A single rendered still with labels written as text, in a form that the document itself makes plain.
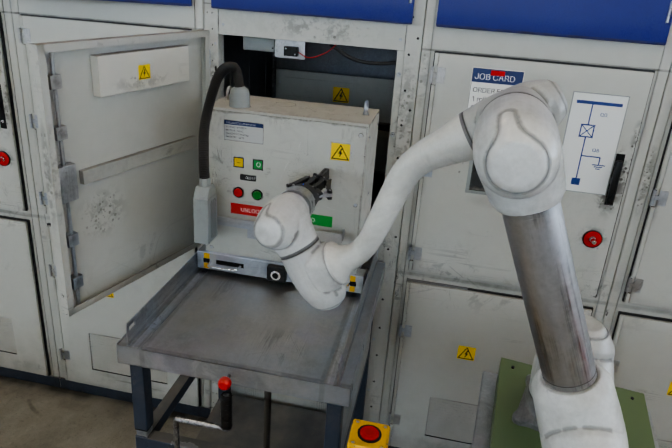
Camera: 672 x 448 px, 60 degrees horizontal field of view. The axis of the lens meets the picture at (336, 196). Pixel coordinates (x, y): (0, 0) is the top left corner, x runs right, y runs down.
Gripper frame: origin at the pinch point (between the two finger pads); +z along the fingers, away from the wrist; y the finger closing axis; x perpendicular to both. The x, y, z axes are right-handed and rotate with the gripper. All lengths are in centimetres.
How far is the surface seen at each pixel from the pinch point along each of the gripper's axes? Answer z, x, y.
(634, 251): 37, -23, 93
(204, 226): -8.6, -17.7, -32.8
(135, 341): -39, -39, -38
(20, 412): 3, -124, -125
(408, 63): 31.2, 29.2, 16.3
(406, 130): 31.3, 8.3, 17.8
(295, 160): 4.1, 2.2, -9.8
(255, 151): 3.3, 3.5, -22.0
